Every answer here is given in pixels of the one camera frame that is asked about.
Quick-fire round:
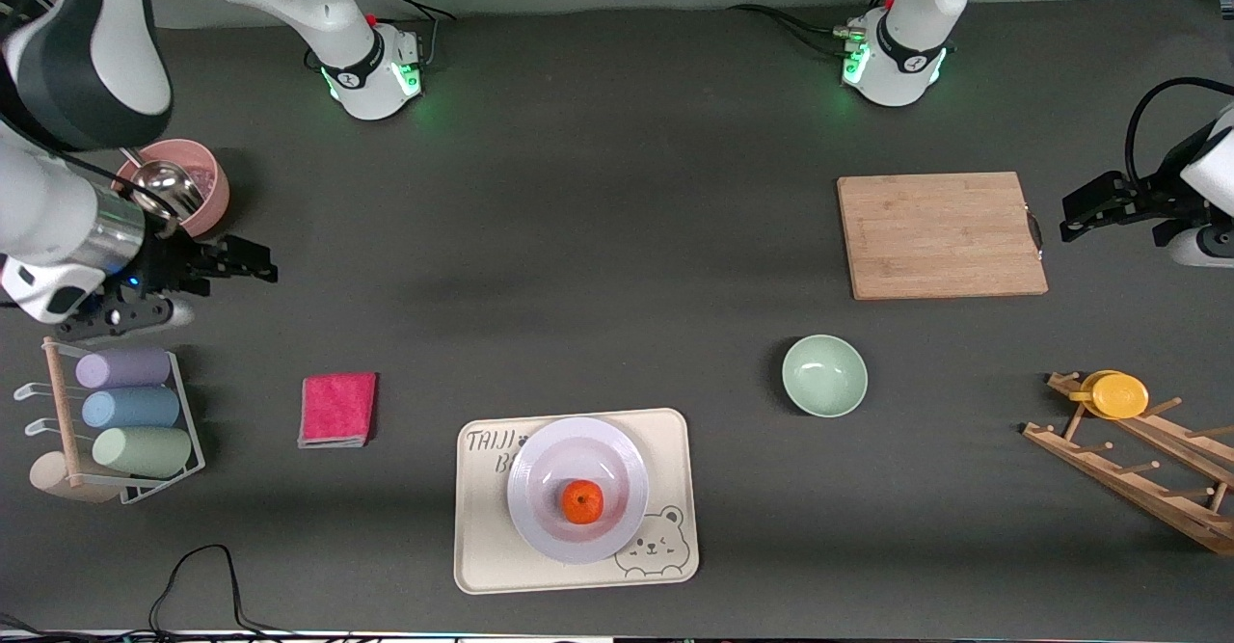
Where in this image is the metal scoop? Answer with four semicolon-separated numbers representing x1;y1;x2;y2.
121;147;205;239

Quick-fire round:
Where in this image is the pink bowl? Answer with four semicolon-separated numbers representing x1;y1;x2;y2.
114;139;232;239

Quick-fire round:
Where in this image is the pale green cylindrical cup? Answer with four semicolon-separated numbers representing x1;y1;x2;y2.
92;426;194;478

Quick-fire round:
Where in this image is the cream tray with bear print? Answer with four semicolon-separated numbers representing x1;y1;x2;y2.
453;408;700;595

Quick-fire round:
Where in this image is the white round plate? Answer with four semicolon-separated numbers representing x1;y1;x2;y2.
506;416;650;565

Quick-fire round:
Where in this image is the pale green bowl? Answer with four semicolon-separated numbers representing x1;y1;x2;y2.
782;335;869;419

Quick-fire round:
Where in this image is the wooden rack rod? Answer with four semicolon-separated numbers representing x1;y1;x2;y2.
42;336;84;488

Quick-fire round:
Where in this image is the pale blue cylindrical cup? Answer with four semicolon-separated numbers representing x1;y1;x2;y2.
81;387;181;430

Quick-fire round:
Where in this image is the orange fruit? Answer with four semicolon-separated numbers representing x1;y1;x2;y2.
562;480;605;525

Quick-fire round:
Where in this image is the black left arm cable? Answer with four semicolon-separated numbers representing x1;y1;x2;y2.
1123;77;1234;181

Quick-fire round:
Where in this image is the yellow cup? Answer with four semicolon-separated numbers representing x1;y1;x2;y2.
1068;370;1150;420

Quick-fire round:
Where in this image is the wooden cutting board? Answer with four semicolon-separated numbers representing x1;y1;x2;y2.
837;172;1050;301

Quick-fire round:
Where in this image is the pale purple cylindrical cup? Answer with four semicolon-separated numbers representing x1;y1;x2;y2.
75;348;173;390

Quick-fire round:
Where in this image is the pink folded cloth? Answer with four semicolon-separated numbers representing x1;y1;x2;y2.
297;372;378;449

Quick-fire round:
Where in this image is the wooden peg drying rack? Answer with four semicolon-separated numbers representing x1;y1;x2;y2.
1022;370;1234;556

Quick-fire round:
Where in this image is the black left base cable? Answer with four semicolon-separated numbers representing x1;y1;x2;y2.
728;4;869;58

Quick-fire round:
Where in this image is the beige cup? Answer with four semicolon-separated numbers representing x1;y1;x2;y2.
29;450;121;505

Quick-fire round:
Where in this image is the white wire cup rack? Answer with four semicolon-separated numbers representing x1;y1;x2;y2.
13;349;206;506

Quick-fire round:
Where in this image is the black cable loop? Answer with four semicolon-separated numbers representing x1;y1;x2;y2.
145;544;319;640

